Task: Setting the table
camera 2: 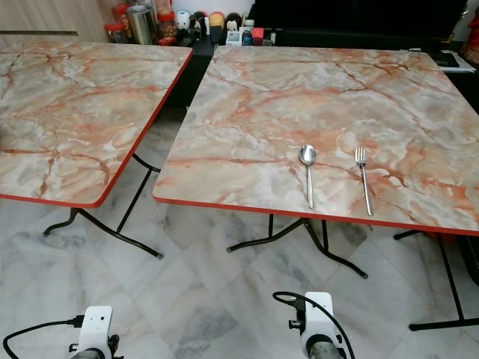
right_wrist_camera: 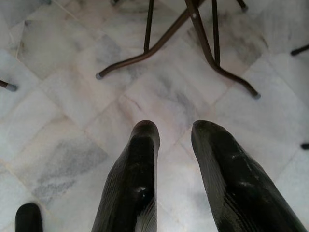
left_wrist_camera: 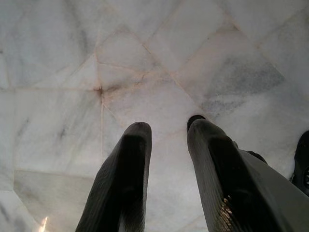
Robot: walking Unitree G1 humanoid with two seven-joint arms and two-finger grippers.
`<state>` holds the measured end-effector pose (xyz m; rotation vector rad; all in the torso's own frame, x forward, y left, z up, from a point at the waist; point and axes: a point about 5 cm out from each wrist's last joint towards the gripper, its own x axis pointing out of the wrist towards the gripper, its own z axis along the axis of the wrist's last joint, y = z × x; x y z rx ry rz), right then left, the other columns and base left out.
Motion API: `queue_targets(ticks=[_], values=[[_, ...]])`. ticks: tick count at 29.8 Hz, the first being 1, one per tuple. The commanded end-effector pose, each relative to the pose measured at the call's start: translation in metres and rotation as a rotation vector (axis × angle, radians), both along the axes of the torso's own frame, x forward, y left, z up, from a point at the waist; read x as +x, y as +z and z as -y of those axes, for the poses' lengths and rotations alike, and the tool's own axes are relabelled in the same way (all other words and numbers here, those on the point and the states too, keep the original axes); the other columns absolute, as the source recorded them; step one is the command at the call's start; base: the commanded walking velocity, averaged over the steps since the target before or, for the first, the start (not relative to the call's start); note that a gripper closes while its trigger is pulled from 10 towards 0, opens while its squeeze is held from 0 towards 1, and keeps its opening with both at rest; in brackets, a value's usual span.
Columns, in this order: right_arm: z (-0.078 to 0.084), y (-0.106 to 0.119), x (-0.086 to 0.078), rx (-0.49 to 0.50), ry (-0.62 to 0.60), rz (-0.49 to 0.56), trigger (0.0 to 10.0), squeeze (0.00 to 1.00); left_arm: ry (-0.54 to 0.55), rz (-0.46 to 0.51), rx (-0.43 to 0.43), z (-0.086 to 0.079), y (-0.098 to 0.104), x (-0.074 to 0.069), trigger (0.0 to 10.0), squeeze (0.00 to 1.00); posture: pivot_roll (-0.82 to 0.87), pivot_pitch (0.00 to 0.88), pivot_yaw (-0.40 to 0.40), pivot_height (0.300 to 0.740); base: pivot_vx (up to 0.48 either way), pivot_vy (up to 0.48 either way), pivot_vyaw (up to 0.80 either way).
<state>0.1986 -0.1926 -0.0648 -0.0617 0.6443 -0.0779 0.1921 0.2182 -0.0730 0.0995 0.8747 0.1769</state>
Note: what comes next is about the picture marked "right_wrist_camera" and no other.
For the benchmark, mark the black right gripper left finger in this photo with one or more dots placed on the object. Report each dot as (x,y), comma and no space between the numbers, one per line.
(135,174)

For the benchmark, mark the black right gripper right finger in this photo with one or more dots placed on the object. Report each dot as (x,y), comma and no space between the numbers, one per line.
(231,178)

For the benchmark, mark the black chair leg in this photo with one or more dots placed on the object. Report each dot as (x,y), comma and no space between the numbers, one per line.
(305,146)
(300,50)

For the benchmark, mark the black robot foot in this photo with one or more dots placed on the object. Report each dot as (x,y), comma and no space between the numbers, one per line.
(28,218)

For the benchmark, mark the brown chair leg grey cap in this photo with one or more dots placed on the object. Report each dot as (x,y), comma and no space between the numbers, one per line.
(8,85)
(242,4)

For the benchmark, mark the brown metal folding table frame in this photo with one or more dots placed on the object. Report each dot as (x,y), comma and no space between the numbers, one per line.
(193,43)

